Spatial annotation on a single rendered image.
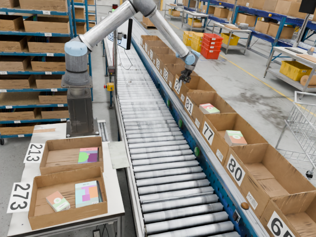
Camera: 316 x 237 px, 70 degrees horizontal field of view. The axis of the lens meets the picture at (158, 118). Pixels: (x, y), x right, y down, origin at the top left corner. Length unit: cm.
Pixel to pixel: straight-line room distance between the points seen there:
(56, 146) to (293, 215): 155
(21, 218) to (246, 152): 135
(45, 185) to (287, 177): 144
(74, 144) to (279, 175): 140
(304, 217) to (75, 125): 163
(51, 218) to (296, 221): 125
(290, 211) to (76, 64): 158
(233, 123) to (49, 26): 198
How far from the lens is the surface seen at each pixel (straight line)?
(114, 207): 142
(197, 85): 254
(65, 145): 180
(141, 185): 154
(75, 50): 170
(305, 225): 148
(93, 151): 172
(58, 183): 157
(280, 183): 162
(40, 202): 151
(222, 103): 209
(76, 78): 175
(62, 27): 263
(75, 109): 185
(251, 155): 163
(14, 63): 282
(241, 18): 929
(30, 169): 173
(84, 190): 147
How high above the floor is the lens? 188
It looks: 31 degrees down
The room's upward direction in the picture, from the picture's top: 6 degrees clockwise
